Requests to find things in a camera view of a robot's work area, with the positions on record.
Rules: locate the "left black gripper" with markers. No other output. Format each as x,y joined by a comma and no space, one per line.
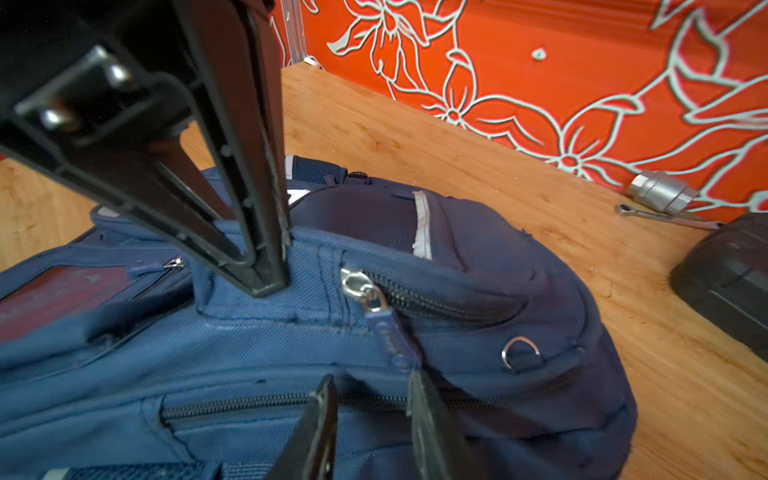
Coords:
94,95

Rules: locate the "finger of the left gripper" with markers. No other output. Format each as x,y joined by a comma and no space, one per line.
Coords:
239,110

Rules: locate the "small silver metal cylinder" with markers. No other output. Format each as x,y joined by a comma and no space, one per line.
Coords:
661,192

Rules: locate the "black plastic tool case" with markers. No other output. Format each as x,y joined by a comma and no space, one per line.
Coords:
724,279

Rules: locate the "thin silver metal wrench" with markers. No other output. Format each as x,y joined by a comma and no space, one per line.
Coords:
630,211

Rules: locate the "navy blue student backpack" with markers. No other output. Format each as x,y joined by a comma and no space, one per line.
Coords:
122,357

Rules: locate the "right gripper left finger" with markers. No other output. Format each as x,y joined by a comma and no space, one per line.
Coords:
310,452

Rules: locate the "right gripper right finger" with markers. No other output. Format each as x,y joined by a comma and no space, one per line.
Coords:
440,449

